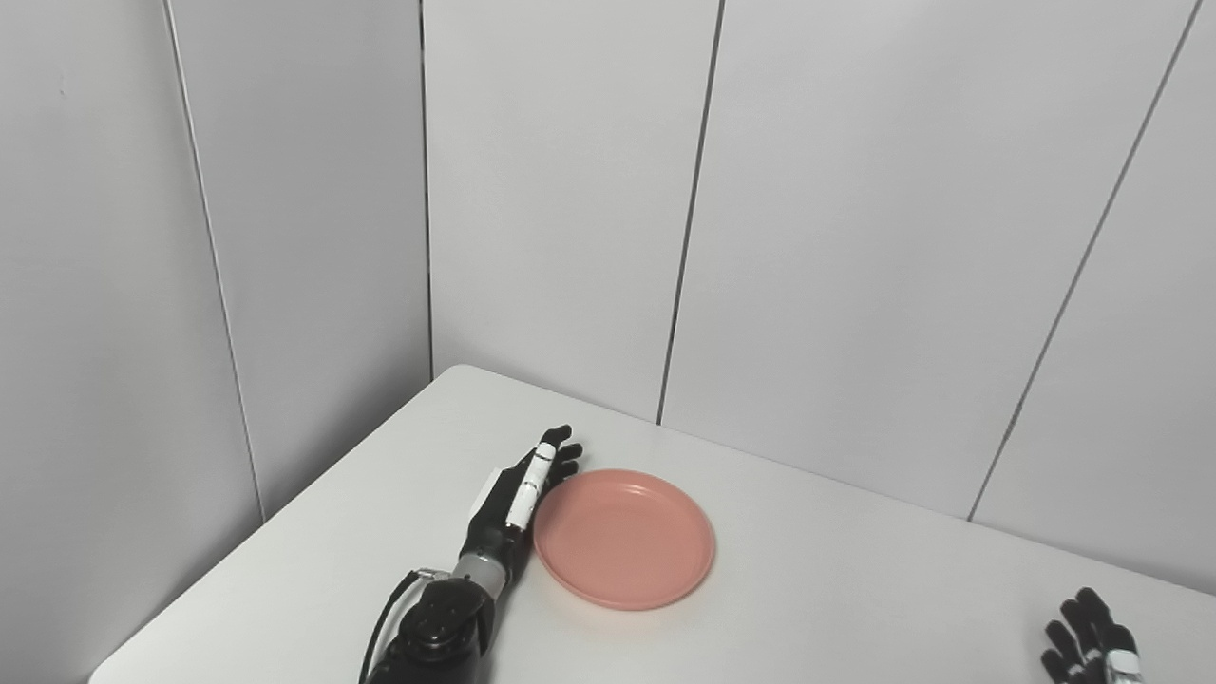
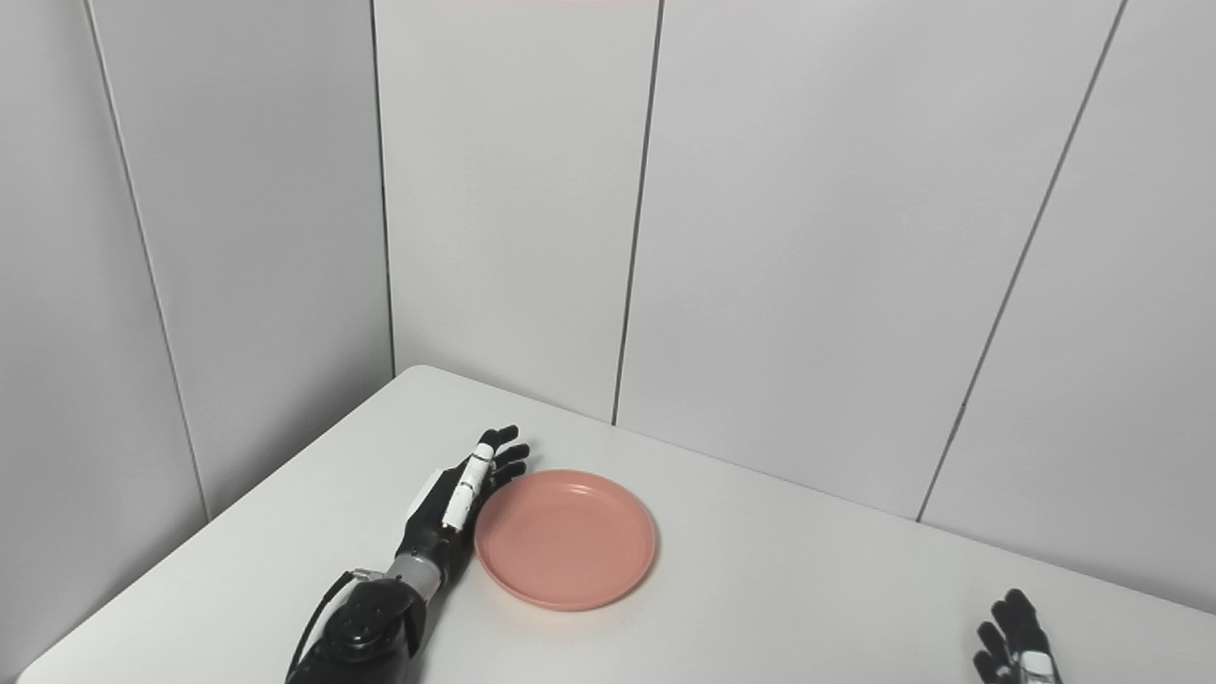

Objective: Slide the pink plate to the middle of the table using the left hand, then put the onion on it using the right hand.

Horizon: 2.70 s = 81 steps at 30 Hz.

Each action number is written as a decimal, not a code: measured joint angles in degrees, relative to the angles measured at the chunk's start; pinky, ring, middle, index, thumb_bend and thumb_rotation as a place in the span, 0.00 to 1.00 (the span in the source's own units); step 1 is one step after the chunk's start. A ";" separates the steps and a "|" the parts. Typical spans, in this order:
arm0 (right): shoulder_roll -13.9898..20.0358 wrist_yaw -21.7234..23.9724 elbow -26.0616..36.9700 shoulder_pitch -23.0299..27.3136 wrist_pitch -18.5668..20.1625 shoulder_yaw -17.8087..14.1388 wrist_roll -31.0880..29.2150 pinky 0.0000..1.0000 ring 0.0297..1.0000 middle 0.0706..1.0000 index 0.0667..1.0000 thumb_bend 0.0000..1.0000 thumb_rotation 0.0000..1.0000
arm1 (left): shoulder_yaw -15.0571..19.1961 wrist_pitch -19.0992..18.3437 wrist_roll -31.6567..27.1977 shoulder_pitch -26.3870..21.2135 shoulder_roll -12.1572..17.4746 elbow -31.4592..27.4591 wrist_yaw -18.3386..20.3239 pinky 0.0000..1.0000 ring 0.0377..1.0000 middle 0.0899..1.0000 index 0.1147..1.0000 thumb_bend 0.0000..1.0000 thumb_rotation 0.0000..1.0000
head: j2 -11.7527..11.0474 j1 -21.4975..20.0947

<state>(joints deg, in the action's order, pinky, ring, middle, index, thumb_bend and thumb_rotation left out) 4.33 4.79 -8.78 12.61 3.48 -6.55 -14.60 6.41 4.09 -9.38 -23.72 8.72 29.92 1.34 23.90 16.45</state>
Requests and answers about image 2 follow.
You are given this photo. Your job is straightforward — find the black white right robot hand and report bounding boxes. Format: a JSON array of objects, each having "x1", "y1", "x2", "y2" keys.
[{"x1": 973, "y1": 589, "x2": 1063, "y2": 684}]

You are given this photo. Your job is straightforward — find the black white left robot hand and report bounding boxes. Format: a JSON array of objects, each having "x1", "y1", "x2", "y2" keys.
[{"x1": 395, "y1": 425, "x2": 531, "y2": 577}]

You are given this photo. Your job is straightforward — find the pink round plate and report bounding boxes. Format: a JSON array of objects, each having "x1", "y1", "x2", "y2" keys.
[{"x1": 474, "y1": 469, "x2": 658, "y2": 612}]

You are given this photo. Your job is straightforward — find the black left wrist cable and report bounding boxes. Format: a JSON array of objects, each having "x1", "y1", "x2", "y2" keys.
[{"x1": 285, "y1": 568, "x2": 383, "y2": 684}]

